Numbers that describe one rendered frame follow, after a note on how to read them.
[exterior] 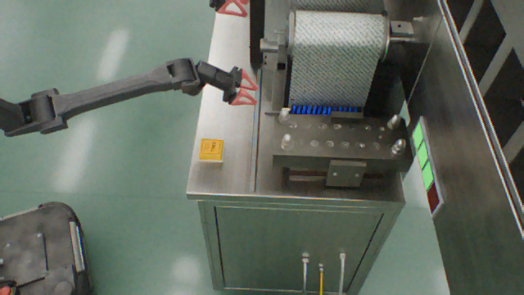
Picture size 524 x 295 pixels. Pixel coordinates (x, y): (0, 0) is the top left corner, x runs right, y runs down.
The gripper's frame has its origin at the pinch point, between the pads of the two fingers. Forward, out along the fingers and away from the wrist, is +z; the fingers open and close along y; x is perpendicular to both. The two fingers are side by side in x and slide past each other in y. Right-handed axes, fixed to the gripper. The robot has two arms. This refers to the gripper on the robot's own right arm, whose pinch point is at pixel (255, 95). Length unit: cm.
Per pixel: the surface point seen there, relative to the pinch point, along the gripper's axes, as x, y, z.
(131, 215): -123, -15, 0
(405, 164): 18.6, 20.5, 40.4
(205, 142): -19.4, 8.8, -6.3
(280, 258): -46, 26, 41
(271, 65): 8.1, -6.7, 0.7
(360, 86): 21.4, 0.8, 23.7
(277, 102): -4.9, -7.4, 11.8
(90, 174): -138, -39, -24
